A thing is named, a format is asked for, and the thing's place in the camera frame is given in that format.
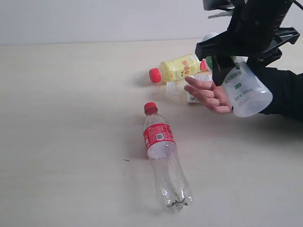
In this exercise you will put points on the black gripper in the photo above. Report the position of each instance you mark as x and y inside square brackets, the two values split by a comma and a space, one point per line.
[256, 36]

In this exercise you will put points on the white yogurt drink bottle green label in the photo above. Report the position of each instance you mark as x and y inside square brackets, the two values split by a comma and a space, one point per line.
[246, 93]

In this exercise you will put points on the clear cola bottle red label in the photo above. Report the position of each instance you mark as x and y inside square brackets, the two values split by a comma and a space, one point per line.
[172, 188]

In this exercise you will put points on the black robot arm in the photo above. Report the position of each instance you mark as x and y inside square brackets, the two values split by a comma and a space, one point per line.
[236, 7]

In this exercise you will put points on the black sleeved forearm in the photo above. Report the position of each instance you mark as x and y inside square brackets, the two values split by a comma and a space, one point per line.
[287, 90]

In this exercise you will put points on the yellow juice bottle red cap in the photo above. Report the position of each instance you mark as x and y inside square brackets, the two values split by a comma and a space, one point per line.
[176, 69]

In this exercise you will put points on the person's open bare hand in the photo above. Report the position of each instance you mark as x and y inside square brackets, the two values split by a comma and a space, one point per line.
[210, 95]

